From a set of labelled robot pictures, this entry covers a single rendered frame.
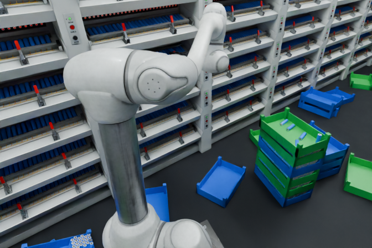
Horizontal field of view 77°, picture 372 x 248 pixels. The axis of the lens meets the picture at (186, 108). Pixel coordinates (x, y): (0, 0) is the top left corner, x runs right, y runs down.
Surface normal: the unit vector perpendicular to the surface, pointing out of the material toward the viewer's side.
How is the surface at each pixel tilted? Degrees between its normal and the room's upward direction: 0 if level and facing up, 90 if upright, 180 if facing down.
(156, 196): 0
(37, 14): 112
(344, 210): 0
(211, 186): 0
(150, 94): 71
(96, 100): 89
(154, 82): 75
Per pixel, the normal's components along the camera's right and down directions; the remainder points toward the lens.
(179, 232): 0.06, -0.80
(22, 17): 0.54, 0.69
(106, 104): -0.09, 0.57
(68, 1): 0.56, 0.40
